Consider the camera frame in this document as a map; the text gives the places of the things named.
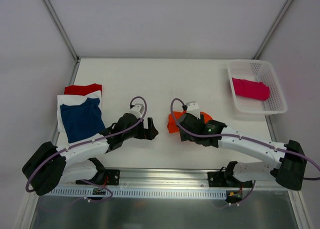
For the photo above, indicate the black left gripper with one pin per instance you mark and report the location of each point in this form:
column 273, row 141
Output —
column 145, row 130

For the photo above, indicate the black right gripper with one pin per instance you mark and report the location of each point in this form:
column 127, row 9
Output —
column 186, row 126

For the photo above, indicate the orange t shirt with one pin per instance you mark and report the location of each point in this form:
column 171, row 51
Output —
column 172, row 126

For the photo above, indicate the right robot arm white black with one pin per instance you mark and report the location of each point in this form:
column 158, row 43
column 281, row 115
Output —
column 284, row 163

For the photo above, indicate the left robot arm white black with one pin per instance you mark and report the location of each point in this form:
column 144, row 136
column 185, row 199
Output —
column 52, row 165

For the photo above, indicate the pink t shirt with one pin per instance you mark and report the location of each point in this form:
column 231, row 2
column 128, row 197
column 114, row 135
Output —
column 251, row 89

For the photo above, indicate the blue folded t shirt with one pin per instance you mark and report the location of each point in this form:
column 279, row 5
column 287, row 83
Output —
column 82, row 121

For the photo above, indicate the red folded t shirt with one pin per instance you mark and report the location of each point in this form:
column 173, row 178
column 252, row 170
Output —
column 82, row 90

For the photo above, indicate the white plastic basket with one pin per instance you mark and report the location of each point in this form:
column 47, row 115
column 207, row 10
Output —
column 258, row 71

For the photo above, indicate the white folded t shirt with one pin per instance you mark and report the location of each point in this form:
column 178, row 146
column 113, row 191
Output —
column 74, row 100

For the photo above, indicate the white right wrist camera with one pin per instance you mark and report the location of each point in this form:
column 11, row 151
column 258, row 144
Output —
column 193, row 109

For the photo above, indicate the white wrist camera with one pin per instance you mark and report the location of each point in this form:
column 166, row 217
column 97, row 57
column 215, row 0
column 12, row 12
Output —
column 137, row 110
column 193, row 109

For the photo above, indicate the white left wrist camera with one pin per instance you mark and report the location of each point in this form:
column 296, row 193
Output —
column 137, row 110

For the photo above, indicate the aluminium mounting rail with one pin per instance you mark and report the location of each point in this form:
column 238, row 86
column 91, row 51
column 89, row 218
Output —
column 152, row 178

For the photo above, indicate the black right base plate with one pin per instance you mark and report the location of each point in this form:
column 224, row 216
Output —
column 220, row 179

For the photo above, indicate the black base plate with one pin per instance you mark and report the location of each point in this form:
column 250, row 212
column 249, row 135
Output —
column 112, row 176
column 220, row 179

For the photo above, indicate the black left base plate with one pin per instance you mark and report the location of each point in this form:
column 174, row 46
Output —
column 112, row 176

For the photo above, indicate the white slotted cable duct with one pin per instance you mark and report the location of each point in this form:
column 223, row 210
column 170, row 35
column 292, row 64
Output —
column 146, row 193

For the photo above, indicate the left aluminium frame post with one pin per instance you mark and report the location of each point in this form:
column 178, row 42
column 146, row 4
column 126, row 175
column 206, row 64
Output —
column 57, row 22

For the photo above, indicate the aluminium frame post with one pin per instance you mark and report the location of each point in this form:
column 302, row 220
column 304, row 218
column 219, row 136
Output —
column 273, row 28
column 57, row 22

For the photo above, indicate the right aluminium frame post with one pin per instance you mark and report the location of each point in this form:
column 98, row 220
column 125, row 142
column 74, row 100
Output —
column 273, row 28

